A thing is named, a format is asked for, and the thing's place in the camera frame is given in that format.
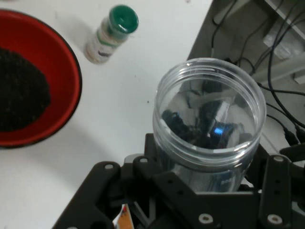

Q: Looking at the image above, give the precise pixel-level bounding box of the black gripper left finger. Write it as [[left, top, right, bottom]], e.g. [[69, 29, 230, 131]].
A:
[[51, 133, 220, 229]]

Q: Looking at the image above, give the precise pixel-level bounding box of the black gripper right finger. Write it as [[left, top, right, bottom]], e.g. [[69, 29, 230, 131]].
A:
[[247, 143, 293, 229]]

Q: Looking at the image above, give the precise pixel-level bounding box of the tall clear plastic jar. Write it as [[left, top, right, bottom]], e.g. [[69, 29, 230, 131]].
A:
[[152, 58, 267, 193]]

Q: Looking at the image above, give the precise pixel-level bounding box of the black seeds pile in bowl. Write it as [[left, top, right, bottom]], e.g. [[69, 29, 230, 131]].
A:
[[0, 46, 52, 132]]

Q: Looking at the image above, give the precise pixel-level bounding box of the red bowl with black rim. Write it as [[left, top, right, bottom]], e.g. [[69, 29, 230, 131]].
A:
[[0, 9, 83, 149]]

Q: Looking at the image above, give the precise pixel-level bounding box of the small spice jar green cap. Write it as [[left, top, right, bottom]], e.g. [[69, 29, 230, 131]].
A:
[[85, 5, 140, 64]]

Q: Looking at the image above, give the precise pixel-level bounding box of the thick black floor cable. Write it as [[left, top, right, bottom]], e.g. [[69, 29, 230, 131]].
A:
[[266, 13, 305, 146]]

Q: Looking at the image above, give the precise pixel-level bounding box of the grey metal frame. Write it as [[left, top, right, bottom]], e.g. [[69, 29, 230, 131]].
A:
[[261, 0, 305, 84]]

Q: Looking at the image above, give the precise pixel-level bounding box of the thin black floor cable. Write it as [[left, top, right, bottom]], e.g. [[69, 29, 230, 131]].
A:
[[210, 0, 239, 59], [237, 0, 294, 70]]

